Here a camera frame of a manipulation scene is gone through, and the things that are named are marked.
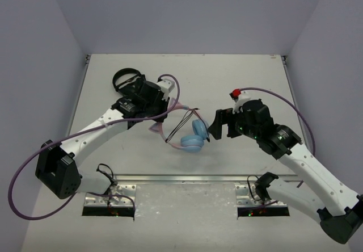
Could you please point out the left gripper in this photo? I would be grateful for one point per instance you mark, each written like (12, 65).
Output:
(160, 110)

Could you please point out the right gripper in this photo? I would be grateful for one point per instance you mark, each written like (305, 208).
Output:
(223, 117)

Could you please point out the pink blue cat-ear headphones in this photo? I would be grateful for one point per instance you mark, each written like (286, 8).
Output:
(191, 143)

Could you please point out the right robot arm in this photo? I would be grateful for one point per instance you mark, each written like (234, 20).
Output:
(333, 205)

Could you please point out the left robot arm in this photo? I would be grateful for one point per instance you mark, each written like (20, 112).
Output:
(58, 164)

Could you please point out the black headphones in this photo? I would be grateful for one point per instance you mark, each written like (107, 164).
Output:
(128, 81)

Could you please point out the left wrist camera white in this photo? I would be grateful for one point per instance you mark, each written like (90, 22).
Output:
(166, 85)

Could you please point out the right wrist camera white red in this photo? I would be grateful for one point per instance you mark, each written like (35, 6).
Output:
(240, 97)

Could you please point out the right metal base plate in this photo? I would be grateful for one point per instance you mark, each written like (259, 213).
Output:
(247, 198)

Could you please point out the metal base plate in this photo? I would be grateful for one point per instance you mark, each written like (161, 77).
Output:
(247, 198)
(121, 195)

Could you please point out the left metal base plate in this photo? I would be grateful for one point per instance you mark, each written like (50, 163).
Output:
(121, 195)

